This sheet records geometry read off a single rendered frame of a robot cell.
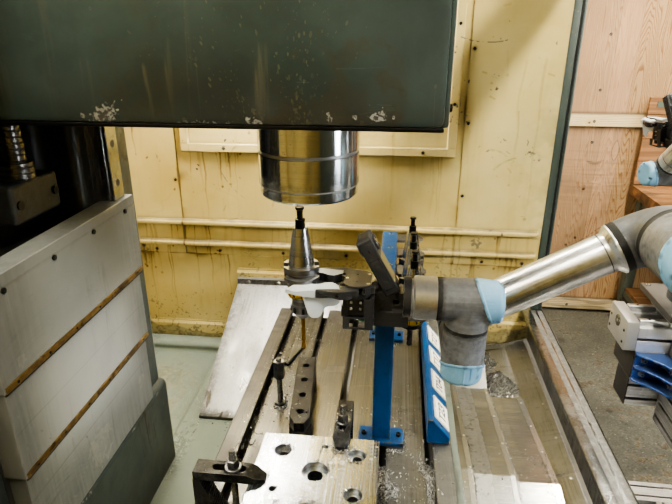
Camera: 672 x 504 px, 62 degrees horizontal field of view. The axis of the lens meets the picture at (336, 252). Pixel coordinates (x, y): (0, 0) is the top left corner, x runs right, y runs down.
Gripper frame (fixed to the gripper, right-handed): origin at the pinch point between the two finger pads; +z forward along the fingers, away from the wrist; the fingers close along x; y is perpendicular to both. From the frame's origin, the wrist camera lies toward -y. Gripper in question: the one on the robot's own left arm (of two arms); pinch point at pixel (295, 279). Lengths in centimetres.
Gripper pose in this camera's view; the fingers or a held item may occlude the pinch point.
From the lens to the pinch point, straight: 97.5
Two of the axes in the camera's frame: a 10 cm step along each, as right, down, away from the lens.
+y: -0.1, 9.3, 3.7
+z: -9.9, -0.5, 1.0
